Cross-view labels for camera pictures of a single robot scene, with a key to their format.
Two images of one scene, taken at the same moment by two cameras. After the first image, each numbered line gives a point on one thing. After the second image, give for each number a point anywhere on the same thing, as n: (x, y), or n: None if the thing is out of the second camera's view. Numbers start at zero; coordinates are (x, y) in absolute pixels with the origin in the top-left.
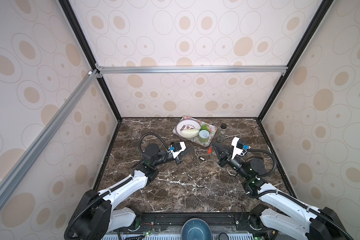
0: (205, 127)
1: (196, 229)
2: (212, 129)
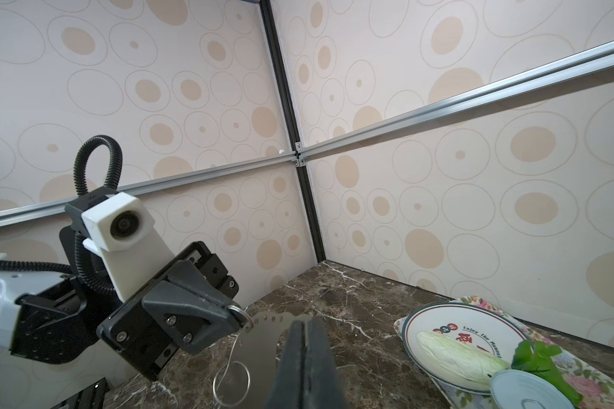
0: (538, 356)
1: None
2: (598, 388)
